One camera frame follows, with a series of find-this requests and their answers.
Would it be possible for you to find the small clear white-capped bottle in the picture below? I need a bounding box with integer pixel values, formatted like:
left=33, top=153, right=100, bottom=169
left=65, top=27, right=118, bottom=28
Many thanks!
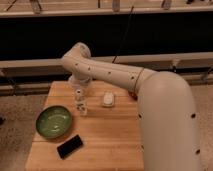
left=75, top=89, right=87, bottom=116

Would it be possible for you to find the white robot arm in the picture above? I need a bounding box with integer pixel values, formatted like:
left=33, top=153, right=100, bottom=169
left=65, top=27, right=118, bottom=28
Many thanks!
left=61, top=43, right=202, bottom=171

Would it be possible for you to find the white soap in dish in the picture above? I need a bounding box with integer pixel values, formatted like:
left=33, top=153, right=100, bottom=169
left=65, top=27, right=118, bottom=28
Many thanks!
left=102, top=92, right=115, bottom=107

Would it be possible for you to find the small dark red object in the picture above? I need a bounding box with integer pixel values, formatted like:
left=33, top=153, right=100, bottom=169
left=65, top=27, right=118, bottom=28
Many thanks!
left=131, top=93, right=138, bottom=101

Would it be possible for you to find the clear plastic cup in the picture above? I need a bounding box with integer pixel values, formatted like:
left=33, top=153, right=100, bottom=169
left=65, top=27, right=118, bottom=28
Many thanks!
left=68, top=76, right=84, bottom=90

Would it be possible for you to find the wooden cutting board table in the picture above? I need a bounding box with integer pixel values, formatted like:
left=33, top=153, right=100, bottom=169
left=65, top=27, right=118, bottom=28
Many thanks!
left=25, top=81, right=144, bottom=171

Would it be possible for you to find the green bowl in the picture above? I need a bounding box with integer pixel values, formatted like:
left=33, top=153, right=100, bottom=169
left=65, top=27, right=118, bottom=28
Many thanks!
left=35, top=105, right=72, bottom=139

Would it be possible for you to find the black smartphone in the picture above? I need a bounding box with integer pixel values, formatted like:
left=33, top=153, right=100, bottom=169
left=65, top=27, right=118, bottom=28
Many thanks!
left=57, top=135, right=83, bottom=159

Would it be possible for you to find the black hanging cable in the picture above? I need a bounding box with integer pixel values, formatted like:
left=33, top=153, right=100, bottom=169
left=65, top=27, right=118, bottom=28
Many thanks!
left=111, top=5, right=135, bottom=64

